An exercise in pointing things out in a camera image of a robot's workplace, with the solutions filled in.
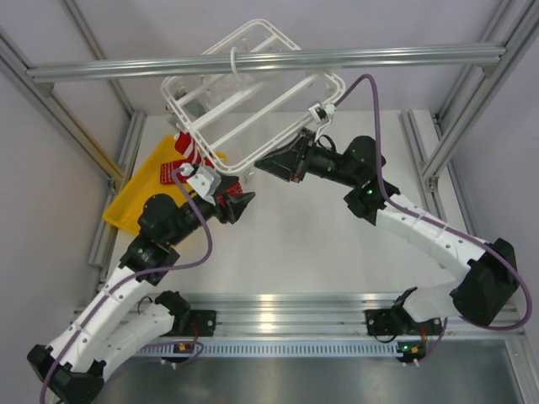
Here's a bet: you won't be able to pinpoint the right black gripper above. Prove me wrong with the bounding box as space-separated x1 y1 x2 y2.
255 129 360 189

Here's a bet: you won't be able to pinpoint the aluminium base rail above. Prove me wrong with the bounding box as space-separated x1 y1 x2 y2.
67 292 526 342

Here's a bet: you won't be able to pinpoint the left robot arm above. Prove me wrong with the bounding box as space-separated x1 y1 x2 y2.
27 187 255 403

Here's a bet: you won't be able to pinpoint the yellow plastic tray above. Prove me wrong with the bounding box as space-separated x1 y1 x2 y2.
103 133 231 237

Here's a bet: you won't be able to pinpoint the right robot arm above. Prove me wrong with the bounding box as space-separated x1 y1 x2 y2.
254 128 518 335

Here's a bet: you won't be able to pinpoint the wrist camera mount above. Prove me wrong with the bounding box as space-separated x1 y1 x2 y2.
308 102 336 125
179 163 221 205

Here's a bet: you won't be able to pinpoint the perforated cable duct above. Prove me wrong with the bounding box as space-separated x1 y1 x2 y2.
137 340 425 359

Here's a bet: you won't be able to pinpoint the aluminium top crossbar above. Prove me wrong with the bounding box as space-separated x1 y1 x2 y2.
26 42 506 82

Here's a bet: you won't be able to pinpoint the red sock in tray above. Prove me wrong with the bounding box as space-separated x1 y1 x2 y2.
159 160 188 185

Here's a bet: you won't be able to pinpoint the red white striped sock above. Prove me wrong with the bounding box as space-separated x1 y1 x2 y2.
173 131 215 168

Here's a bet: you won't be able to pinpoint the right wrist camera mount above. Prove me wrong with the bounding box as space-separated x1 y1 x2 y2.
308 102 336 125

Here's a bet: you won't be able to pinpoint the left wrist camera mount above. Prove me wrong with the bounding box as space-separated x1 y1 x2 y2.
179 163 221 205

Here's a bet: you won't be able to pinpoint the white plastic clip hanger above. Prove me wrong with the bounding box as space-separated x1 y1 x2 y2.
161 19 345 175

